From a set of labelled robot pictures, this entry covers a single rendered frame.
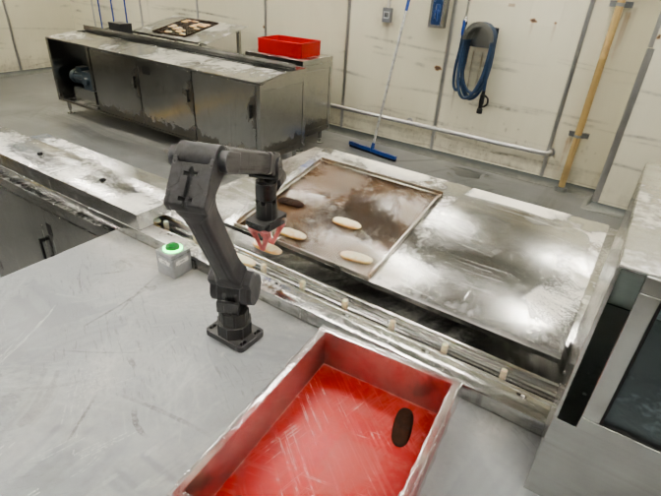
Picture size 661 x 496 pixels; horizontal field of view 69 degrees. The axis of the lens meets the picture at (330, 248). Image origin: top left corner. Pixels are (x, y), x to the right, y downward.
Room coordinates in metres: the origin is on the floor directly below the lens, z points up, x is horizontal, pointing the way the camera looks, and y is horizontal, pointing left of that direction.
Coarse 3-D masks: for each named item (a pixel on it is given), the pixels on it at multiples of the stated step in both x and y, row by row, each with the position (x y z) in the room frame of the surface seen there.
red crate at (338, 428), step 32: (320, 384) 0.76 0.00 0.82; (352, 384) 0.77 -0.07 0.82; (288, 416) 0.67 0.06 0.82; (320, 416) 0.67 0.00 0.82; (352, 416) 0.68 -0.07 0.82; (384, 416) 0.68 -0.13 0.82; (416, 416) 0.69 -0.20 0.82; (256, 448) 0.59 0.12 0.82; (288, 448) 0.59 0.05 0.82; (320, 448) 0.60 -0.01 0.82; (352, 448) 0.60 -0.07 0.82; (384, 448) 0.61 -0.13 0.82; (416, 448) 0.61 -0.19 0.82; (256, 480) 0.52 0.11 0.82; (288, 480) 0.53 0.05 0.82; (320, 480) 0.53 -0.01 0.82; (352, 480) 0.54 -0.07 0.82; (384, 480) 0.54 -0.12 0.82
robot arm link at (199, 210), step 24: (192, 144) 0.80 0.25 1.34; (192, 168) 0.77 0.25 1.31; (216, 168) 0.78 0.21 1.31; (168, 192) 0.74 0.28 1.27; (192, 192) 0.74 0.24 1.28; (216, 192) 0.77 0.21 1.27; (192, 216) 0.74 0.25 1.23; (216, 216) 0.80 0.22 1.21; (216, 240) 0.79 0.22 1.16; (216, 264) 0.83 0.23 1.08; (240, 264) 0.90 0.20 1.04; (216, 288) 0.91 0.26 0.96; (240, 288) 0.88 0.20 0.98
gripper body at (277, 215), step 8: (256, 200) 1.15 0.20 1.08; (256, 208) 1.15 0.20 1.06; (264, 208) 1.13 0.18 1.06; (272, 208) 1.14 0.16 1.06; (256, 216) 1.15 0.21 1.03; (264, 216) 1.13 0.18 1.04; (272, 216) 1.14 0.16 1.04; (280, 216) 1.17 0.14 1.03; (248, 224) 1.13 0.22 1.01; (256, 224) 1.12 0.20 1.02; (264, 224) 1.11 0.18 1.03
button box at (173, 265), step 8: (160, 248) 1.17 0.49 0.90; (184, 248) 1.18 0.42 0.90; (160, 256) 1.15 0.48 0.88; (168, 256) 1.13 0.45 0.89; (176, 256) 1.14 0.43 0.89; (184, 256) 1.17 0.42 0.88; (160, 264) 1.15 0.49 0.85; (168, 264) 1.13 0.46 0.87; (176, 264) 1.14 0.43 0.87; (184, 264) 1.16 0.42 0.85; (192, 264) 1.19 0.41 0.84; (160, 272) 1.16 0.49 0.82; (168, 272) 1.14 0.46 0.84; (176, 272) 1.14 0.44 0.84; (184, 272) 1.16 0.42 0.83
